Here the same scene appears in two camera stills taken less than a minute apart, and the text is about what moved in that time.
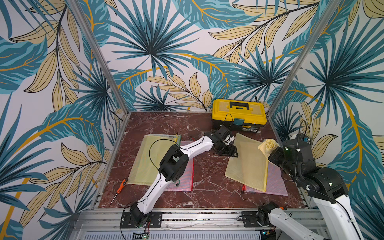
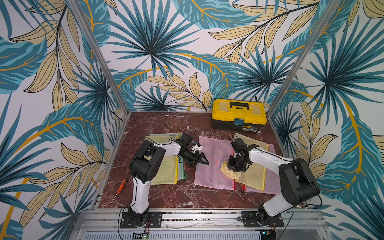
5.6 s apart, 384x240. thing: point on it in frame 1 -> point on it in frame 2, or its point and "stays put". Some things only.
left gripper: [230, 151] -> [196, 159]
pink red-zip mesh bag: [185, 184] -> [216, 151]
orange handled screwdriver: [122, 185] stays put
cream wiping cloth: [268, 145] -> [231, 174]
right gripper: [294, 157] -> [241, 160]
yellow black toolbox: [241, 115] stays put
